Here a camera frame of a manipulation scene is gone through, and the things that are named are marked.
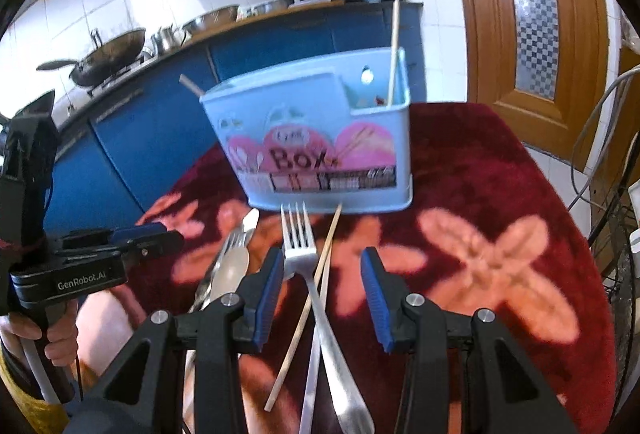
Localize white plastic spoon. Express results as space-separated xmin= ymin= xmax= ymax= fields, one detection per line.
xmin=208 ymin=246 xmax=250 ymax=303

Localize small steel fork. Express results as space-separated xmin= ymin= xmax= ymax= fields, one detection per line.
xmin=189 ymin=231 xmax=246 ymax=313

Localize white plastic chopstick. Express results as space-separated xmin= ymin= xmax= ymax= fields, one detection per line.
xmin=298 ymin=256 xmax=331 ymax=434

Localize steel fork with long handle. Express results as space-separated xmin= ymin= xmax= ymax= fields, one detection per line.
xmin=280 ymin=205 xmax=374 ymax=433

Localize wooden chopstick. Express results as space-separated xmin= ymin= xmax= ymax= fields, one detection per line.
xmin=264 ymin=204 xmax=342 ymax=412
xmin=386 ymin=0 xmax=400 ymax=106

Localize thin beige chopstick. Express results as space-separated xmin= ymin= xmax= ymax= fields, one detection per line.
xmin=179 ymin=74 xmax=205 ymax=97

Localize steel table knife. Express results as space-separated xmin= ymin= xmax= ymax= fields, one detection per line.
xmin=242 ymin=209 xmax=259 ymax=235

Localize person's left hand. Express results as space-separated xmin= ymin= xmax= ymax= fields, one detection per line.
xmin=1 ymin=299 xmax=78 ymax=367

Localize blue base cabinets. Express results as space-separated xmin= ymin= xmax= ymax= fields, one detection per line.
xmin=41 ymin=1 xmax=428 ymax=240

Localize red floral table cloth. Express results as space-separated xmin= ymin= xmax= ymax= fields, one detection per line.
xmin=74 ymin=101 xmax=618 ymax=434

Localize black wok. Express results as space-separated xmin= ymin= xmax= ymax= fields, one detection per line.
xmin=36 ymin=28 xmax=145 ymax=88

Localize steel pitcher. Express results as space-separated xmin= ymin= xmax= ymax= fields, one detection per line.
xmin=151 ymin=25 xmax=189 ymax=56

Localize light blue chopsticks box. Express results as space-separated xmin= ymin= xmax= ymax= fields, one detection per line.
xmin=200 ymin=48 xmax=413 ymax=214

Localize steel colander bowl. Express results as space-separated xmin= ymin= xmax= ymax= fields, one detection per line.
xmin=182 ymin=4 xmax=239 ymax=36

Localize small steel bowl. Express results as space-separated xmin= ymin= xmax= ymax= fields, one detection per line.
xmin=252 ymin=0 xmax=295 ymax=16

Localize wooden door with glass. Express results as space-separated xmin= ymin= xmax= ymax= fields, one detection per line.
xmin=462 ymin=0 xmax=608 ymax=168

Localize black wire rack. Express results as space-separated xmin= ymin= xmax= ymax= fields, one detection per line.
xmin=588 ymin=111 xmax=639 ymax=412

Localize grey hoses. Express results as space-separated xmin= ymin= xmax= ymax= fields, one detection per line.
xmin=566 ymin=65 xmax=640 ymax=235

